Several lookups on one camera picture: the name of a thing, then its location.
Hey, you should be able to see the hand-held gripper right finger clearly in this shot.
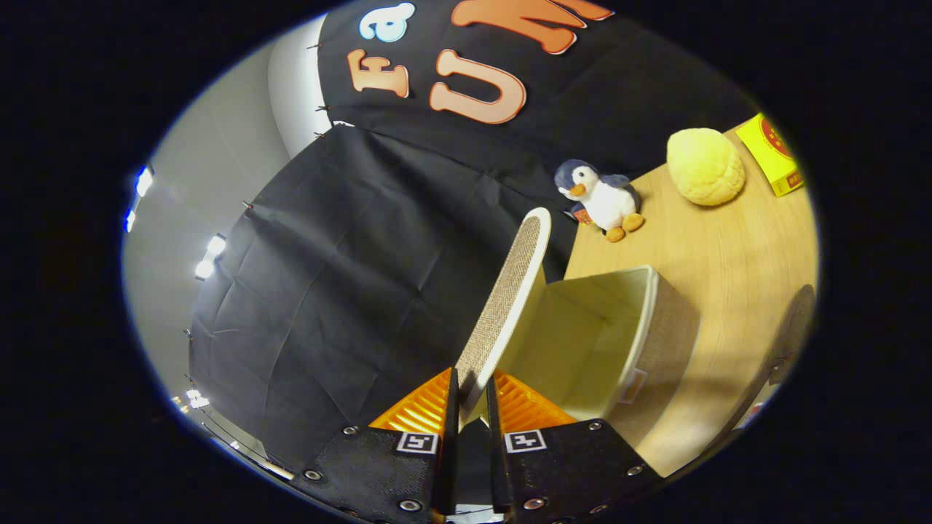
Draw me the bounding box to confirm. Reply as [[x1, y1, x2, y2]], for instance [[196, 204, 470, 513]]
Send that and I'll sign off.
[[486, 370, 665, 524]]

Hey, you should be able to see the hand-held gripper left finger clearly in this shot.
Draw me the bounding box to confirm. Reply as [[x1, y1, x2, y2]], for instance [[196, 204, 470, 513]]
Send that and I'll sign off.
[[291, 368, 461, 524]]

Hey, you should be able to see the beige fabric storage box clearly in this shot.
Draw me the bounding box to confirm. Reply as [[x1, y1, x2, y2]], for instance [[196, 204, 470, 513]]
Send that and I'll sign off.
[[455, 207, 701, 448]]

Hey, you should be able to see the brown fuzzy shoe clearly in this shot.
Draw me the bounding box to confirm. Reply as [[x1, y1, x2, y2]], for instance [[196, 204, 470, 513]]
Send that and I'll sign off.
[[728, 284, 818, 432]]

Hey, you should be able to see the blue white penguin plush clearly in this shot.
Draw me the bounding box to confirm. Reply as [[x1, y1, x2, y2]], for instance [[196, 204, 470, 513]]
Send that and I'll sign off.
[[553, 159, 645, 243]]

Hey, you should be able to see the yellow bread-shaped plush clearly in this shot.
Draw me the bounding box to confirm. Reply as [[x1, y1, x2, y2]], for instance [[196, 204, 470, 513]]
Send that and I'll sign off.
[[666, 127, 746, 207]]

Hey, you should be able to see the yellow book red emblem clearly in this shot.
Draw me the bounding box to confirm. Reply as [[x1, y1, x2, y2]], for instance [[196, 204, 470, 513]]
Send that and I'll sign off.
[[734, 113, 805, 198]]

